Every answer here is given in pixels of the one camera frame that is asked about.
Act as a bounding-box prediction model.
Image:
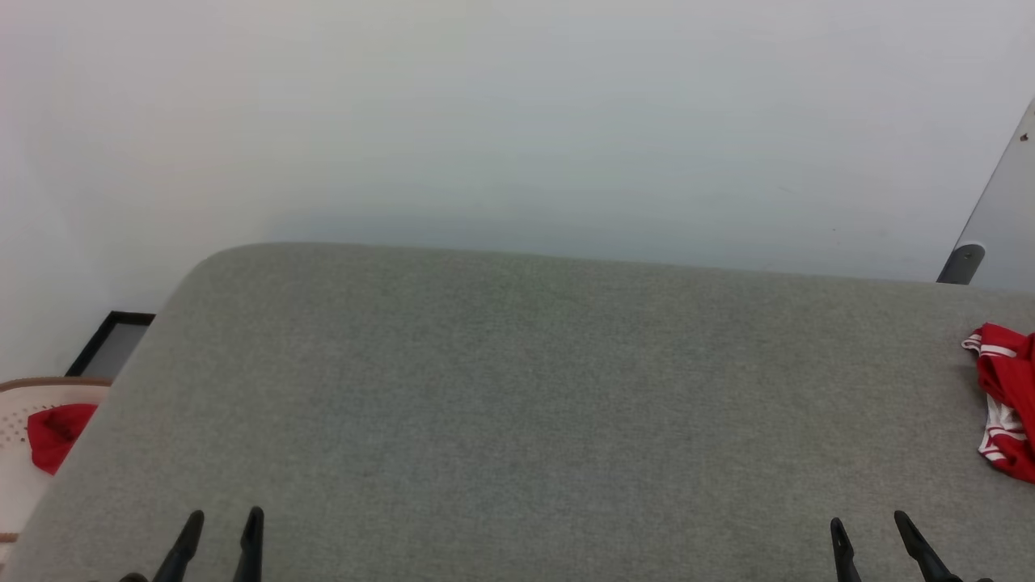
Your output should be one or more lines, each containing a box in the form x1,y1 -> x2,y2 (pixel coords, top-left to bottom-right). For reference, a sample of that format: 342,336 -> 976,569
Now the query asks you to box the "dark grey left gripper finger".
232,506 -> 266,582
152,509 -> 205,582

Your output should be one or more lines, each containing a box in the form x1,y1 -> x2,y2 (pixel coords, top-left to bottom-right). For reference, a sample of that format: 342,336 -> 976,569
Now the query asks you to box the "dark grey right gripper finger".
830,517 -> 863,582
893,510 -> 964,582

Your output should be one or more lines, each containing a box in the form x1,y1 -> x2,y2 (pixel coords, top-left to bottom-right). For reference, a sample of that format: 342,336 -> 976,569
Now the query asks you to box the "red and white jersey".
961,323 -> 1035,484

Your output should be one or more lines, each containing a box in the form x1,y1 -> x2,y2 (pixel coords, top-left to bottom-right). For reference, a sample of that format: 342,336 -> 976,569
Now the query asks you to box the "red garment in basket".
27,403 -> 99,476

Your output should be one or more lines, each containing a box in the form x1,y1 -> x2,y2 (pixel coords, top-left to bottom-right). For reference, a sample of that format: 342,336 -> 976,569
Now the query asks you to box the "white perforated laundry basket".
0,377 -> 113,544

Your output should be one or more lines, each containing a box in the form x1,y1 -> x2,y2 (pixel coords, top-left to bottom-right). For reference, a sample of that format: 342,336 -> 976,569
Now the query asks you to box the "grey metal furniture leg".
936,97 -> 1035,293

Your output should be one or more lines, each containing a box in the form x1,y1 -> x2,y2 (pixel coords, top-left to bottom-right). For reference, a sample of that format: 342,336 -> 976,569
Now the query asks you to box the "black rectangular frame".
65,310 -> 156,379

